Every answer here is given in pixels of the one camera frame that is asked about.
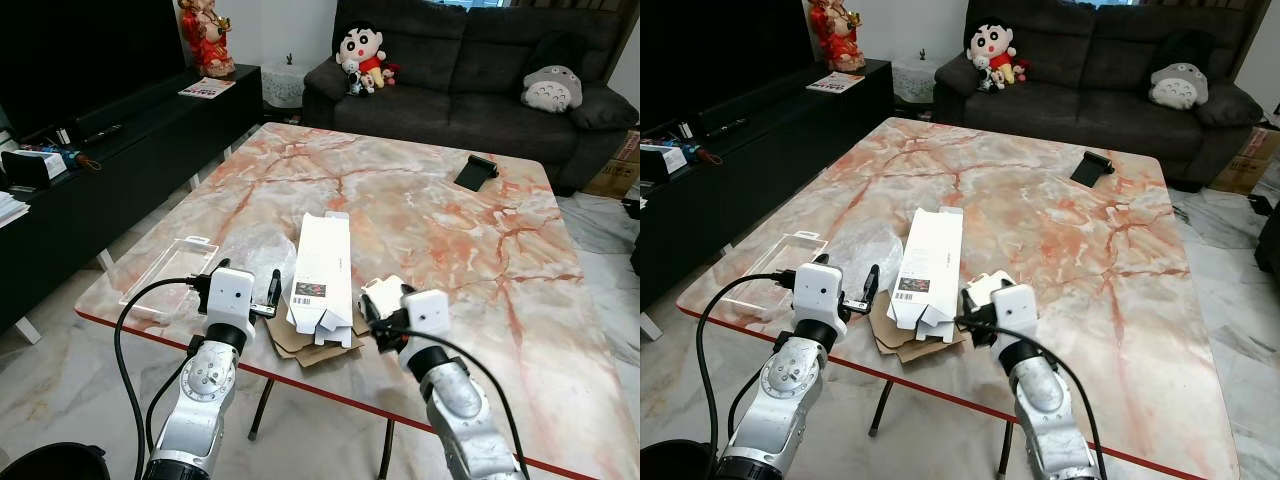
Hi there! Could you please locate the white and red booklet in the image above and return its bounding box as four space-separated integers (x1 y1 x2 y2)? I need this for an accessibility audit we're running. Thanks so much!
177 76 237 101
804 71 867 95

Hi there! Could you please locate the black TV console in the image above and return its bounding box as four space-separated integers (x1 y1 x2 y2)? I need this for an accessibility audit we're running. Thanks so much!
640 57 895 342
0 64 264 346

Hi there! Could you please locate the small white box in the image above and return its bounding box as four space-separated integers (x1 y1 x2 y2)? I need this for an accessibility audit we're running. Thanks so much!
359 275 408 322
964 270 1013 313

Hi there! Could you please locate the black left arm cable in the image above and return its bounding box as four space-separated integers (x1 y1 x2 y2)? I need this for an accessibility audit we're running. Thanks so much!
112 277 206 480
695 271 791 480

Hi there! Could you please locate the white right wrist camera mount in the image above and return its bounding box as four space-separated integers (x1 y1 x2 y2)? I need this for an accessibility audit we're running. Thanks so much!
400 289 452 343
990 284 1042 343

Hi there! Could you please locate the black television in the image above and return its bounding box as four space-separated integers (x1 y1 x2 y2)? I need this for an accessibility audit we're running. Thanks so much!
0 0 193 143
640 0 814 133

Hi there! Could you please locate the clear plastic packaging tray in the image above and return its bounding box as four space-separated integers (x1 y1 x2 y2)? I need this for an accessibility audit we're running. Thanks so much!
721 230 830 313
119 235 220 324

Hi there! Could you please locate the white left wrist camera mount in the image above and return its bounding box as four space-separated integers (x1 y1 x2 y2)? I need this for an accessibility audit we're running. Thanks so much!
205 266 257 341
793 257 850 327

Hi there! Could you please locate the white paper stack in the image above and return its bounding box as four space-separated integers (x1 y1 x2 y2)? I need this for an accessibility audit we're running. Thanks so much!
0 189 32 230

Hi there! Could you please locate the white device box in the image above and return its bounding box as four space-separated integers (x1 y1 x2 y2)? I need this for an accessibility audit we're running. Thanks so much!
0 147 70 192
640 139 690 182

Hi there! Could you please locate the flat brown cardboard piece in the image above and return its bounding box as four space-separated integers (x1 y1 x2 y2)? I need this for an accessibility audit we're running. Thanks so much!
867 294 973 364
262 308 367 369

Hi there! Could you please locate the cartoon boy plush doll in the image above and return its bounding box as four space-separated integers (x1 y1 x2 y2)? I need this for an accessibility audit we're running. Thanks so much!
334 21 400 97
964 19 1034 92

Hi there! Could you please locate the dark grey sofa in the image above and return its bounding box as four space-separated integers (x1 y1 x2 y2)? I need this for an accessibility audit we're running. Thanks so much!
302 0 641 198
932 0 1267 193

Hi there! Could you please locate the crumpled clear plastic bag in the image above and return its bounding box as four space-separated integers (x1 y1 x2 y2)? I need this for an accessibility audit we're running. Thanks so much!
214 221 299 293
824 214 907 293

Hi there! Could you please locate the red and gold figurine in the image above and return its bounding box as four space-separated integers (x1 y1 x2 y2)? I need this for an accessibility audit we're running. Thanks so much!
177 0 237 80
807 0 867 74

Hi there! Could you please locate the white round side table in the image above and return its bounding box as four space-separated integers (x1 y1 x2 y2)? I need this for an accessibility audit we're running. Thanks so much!
891 49 942 105
261 54 317 110

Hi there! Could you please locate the long white carton box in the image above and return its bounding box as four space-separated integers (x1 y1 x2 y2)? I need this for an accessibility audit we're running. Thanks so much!
886 206 967 343
286 211 357 349

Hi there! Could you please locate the brown cardboard box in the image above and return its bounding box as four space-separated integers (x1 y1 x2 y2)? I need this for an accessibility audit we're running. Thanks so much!
1209 126 1280 197
582 129 641 200

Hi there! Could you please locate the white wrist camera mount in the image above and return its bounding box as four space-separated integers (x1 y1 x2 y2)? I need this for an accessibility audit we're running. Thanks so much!
205 266 257 341
793 257 850 327
990 284 1042 343
400 289 452 343

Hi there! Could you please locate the grey Totoro plush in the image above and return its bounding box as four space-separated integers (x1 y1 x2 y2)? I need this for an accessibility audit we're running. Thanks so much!
519 34 592 114
1147 31 1217 110

